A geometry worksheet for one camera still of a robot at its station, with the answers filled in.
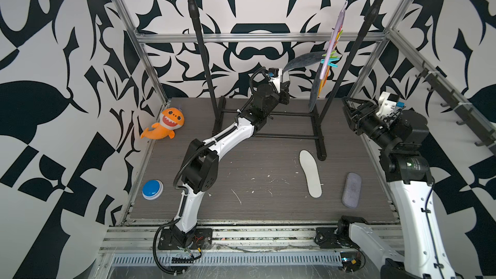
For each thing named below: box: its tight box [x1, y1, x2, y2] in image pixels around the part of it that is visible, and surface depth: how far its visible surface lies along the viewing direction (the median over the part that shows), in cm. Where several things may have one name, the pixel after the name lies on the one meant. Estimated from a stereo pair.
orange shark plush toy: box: [140, 107, 186, 140], surface depth 103 cm
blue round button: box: [141, 178, 165, 201], surface depth 85 cm
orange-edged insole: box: [298, 149, 323, 199], surface depth 93 cm
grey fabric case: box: [341, 171, 362, 209], surface depth 85 cm
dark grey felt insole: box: [282, 50, 327, 72], surface depth 71 cm
